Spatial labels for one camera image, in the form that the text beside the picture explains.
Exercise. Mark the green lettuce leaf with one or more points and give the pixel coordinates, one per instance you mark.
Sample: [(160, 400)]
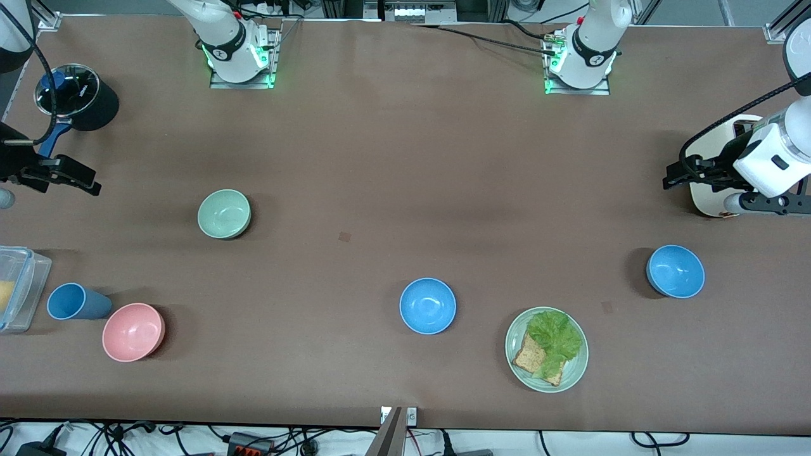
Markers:
[(554, 335)]

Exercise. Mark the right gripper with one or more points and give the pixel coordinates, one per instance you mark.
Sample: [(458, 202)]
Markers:
[(14, 166)]

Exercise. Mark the glass pot lid blue knob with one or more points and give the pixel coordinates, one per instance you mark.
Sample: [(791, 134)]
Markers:
[(73, 88)]

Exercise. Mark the gray control box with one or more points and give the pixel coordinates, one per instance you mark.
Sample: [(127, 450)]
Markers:
[(412, 9)]

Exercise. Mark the brown bread slice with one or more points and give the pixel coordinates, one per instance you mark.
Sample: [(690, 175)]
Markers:
[(529, 358)]

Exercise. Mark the clear plastic food container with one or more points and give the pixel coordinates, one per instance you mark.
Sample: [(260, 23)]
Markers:
[(25, 285)]

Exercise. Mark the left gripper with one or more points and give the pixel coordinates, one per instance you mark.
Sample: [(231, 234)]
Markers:
[(726, 161)]

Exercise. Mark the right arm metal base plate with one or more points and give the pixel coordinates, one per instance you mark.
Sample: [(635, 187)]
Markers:
[(271, 69)]

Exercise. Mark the aluminium frame corner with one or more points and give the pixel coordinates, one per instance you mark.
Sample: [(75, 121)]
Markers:
[(785, 22), (45, 16)]

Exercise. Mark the blue plastic cup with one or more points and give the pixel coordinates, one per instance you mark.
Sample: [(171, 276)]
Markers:
[(76, 302)]

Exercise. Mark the gray metal post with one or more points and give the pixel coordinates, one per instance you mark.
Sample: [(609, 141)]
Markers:
[(388, 437)]

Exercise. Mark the black power adapter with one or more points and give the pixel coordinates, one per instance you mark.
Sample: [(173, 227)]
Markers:
[(39, 449)]

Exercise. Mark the pale green bowl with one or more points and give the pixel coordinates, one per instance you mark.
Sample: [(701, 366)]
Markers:
[(223, 213)]

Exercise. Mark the pink bowl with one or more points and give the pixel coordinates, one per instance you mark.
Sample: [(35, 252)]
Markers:
[(132, 332)]

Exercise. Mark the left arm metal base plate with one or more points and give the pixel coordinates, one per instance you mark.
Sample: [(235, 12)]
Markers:
[(602, 88)]

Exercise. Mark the blue bowl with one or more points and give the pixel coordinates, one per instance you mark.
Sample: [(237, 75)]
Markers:
[(427, 306), (676, 271)]

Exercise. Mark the black orange power strip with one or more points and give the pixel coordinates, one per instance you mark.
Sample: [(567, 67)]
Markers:
[(250, 443)]

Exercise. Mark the cream white toaster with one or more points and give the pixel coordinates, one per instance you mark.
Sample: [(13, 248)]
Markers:
[(709, 196)]

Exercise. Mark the small metal table bracket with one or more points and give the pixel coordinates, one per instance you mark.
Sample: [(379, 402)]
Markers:
[(412, 416)]

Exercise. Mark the yellow food in container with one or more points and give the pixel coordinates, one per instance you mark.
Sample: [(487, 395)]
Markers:
[(5, 295)]

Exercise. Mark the pale green plate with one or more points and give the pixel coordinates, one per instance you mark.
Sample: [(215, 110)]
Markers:
[(573, 373)]

